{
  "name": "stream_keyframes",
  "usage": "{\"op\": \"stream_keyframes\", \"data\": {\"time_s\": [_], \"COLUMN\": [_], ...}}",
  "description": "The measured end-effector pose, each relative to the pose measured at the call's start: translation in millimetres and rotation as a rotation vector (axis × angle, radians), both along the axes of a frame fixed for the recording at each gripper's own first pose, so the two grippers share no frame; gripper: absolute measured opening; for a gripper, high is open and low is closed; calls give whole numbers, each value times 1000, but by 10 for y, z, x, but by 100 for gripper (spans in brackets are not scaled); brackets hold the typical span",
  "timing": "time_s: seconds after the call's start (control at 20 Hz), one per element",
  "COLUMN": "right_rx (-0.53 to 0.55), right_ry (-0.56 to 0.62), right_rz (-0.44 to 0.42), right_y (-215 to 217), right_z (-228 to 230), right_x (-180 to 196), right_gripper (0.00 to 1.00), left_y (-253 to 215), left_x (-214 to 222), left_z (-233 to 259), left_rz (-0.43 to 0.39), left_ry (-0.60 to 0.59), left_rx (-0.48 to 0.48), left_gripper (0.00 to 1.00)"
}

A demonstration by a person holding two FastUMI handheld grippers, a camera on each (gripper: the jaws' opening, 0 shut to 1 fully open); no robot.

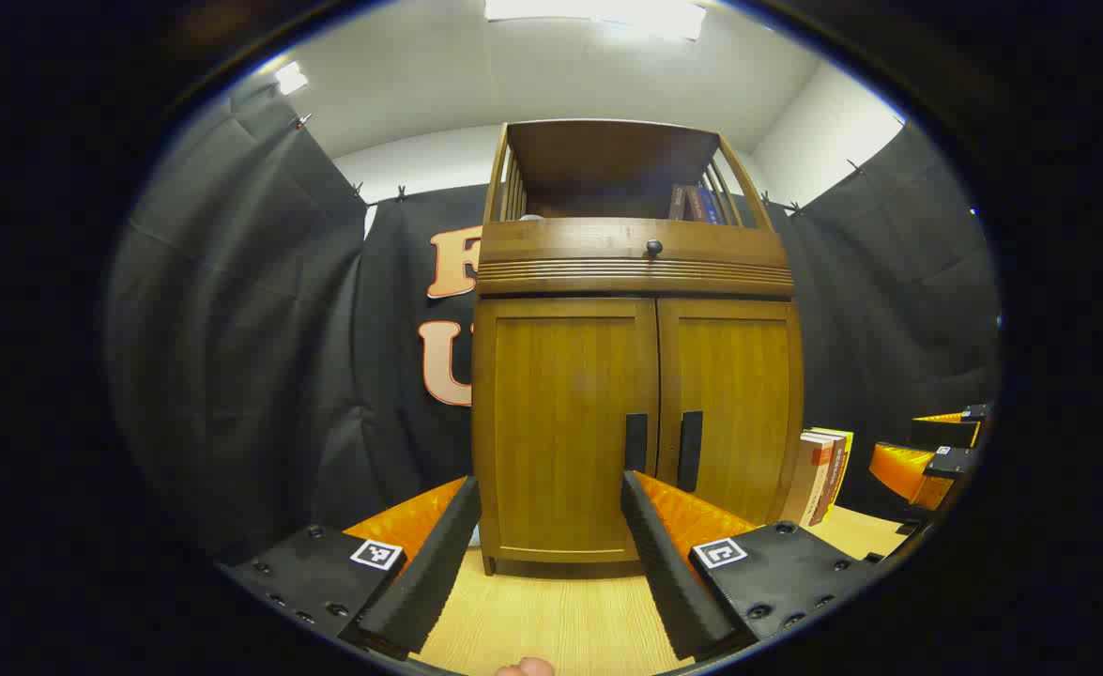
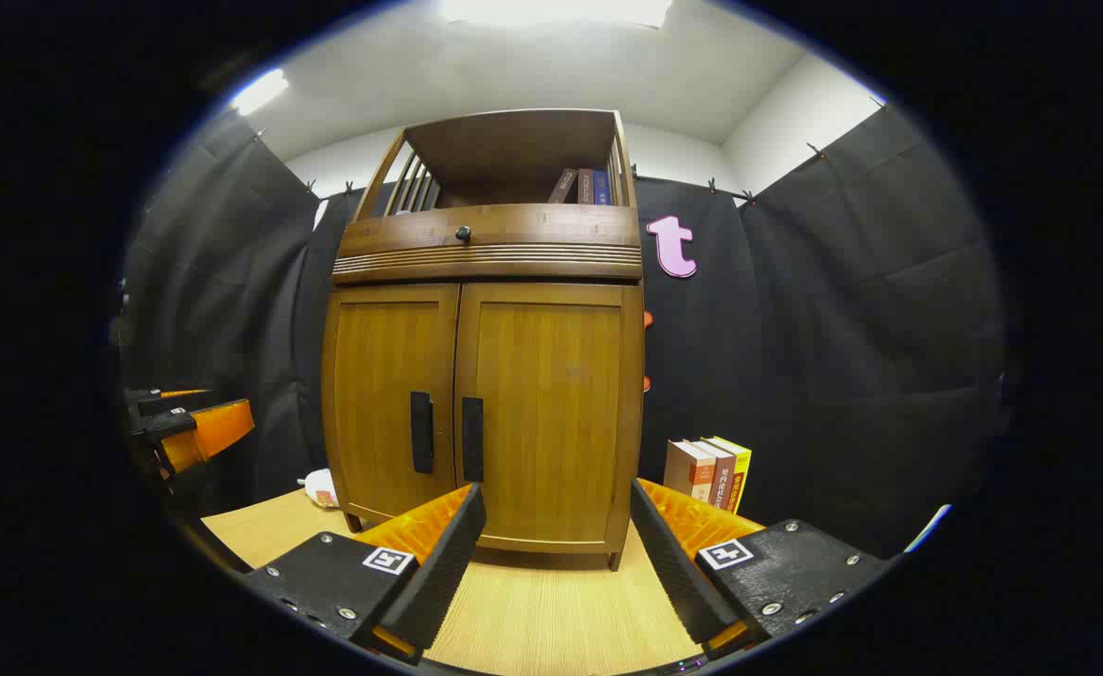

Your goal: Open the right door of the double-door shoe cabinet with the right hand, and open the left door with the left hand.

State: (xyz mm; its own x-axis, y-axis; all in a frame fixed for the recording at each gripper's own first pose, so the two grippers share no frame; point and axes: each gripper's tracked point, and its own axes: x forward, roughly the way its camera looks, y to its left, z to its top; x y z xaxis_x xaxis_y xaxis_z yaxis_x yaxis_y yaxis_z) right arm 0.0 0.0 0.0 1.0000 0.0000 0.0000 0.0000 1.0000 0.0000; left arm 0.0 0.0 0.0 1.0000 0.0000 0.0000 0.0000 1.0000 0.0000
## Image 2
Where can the brown cover book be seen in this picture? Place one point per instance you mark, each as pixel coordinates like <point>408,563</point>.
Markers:
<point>681,469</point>

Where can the wooden double-door shoe cabinet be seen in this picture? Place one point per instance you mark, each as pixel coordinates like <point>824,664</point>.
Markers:
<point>551,263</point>

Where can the yellow cover book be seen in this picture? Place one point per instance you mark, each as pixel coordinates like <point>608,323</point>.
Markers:
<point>741,469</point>

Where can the large ceiling light panel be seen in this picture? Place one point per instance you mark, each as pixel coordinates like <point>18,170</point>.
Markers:
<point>551,9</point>

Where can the red-brown spine book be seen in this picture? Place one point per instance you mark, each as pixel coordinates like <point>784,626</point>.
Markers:
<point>722,479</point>

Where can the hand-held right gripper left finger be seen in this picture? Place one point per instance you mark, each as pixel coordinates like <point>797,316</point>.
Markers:
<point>438,582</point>

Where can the white crumpled packet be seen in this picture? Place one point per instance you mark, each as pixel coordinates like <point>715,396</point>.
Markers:
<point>321,490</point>

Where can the black backdrop cloth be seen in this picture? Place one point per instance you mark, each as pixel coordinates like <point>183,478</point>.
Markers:
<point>842,329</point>

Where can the wooden cabinet door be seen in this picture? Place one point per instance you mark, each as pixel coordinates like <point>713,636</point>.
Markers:
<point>551,394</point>
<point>373,394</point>

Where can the blue upright book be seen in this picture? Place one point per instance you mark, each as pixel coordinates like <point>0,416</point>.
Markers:
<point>603,188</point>

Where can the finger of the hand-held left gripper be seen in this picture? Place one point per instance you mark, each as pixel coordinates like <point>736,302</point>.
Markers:
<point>161,424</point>
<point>143,404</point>

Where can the maroon upright book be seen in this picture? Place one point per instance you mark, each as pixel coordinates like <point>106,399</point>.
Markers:
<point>586,186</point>

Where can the wooden cabinet drawer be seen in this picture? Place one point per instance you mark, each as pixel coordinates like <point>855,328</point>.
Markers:
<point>551,230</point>

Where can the brown leaning book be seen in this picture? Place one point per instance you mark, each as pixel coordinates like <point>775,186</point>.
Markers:
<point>563,186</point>

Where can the small ceiling light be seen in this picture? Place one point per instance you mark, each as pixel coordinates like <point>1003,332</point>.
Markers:
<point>260,91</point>

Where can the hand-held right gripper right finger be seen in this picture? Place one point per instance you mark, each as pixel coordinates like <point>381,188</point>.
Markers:
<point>678,573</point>

